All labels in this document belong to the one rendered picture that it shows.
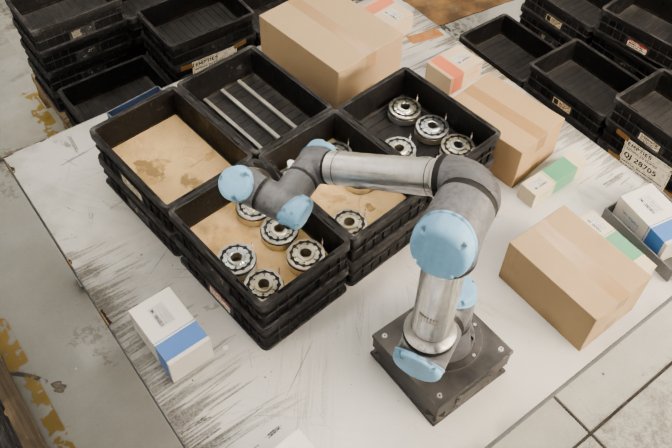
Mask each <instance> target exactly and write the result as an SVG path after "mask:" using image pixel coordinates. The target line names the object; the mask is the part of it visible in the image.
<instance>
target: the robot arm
mask: <svg viewBox="0 0 672 448"><path fill-rule="evenodd" d="M269 161H271V162H272V163H273V165H274V166H272V164H271V163H270V162H269ZM264 162H266V163H267V164H268V165H266V166H265V164H264ZM263 165H264V166H263ZM287 165H288V170H287V171H285V172H284V173H283V176H282V177H280V176H279V174H278V173H277V171H276V170H275V168H278V167H277V165H276V164H275V162H274V161H273V160H272V159H265V160H263V161H262V162H261V163H257V162H251V163H249V164H248V165H247V166H243V165H236V166H231V167H228V168H226V169H225V170H224V171H223V172H222V173H221V175H220V177H219V180H218V187H219V191H220V193H221V194H222V196H223V197H224V198H226V199H227V200H230V201H232V202H240V203H242V204H244V205H246V206H247V207H249V208H251V209H254V210H256V211H258V212H260V213H262V214H264V215H265V216H267V217H269V218H271V219H273V220H275V221H276V222H277V223H279V224H283V226H284V227H285V228H286V229H288V230H289V229H291V228H292V229H294V230H297V229H300V228H301V227H302V226H303V225H304V224H305V223H306V221H307V219H308V217H309V216H310V214H311V212H312V209H313V201H312V199H310V197H311V196H312V194H313V193H314V192H315V190H316V189H317V187H318V186H319V185H320V184H326V185H336V186H344V187H353V188H361V189H370V190H379V191H387V192H396V193H404V194H413V195H422V196H430V197H432V198H433V199H432V201H431V203H430V204H429V206H428V208H427V209H426V211H425V213H424V214H423V216H422V218H421V219H420V220H419V221H418V222H417V224H416V225H415V227H414V230H413V233H412V236H411V239H410V252H411V255H412V257H413V259H416V260H417V261H416V264H417V265H418V266H419V267H420V268H421V270H420V276H419V281H418V287H417V293H416V298H415V304H414V309H413V311H412V312H410V313H409V314H408V316H407V317H406V319H405V322H404V326H403V332H402V336H401V339H400V341H399V343H398V345H397V347H395V351H394V353H393V360H394V362H395V363H396V365H397V366H398V367H399V368H400V369H402V370H403V371H404V372H406V373H407V374H409V375H411V376H412V377H414V378H417V379H419V380H422V381H426V382H436V381H438V380H439V379H440V378H441V376H442V374H443V373H445V369H446V366H447V364H448V363H454V362H457V361H460V360H462V359H463V358H465V357H466V356H467V355H468V354H469V353H470V352H471V350H472V348H473V344H474V340H475V331H474V327H473V325H472V322H471V321H472V316H473V312H474V308H475V303H476V302H477V299H478V295H477V286H476V284H475V283H474V281H473V280H472V278H471V277H469V276H468V275H469V274H470V273H471V272H472V271H473V270H474V268H475V266H476V264H477V261H478V257H479V254H480V250H481V247H482V244H483V241H484V239H485V236H486V234H487V232H488V231H489V229H490V227H491V225H492V223H493V221H494V218H495V217H496V215H497V213H498V211H499V209H500V205H501V189H500V186H499V184H498V181H497V179H496V178H495V176H494V175H493V174H492V173H491V172H490V171H489V169H487V168H486V167H485V166H483V165H482V164H480V163H479V162H477V161H475V160H472V159H469V158H466V157H463V156H458V155H449V154H440V155H439V156H437V157H436V158H435V159H434V158H421V157H409V156H396V155H384V154H372V153H359V152H347V151H336V149H335V147H334V146H333V145H332V144H331V143H329V142H325V141H324V140H323V139H315V140H312V141H311V142H310V143H309V144H308V145H307V146H306V147H305V148H303V149H302V151H301V152H300V154H299V156H298V157H297V158H296V160H295V161H293V160H288V161H287Z"/></svg>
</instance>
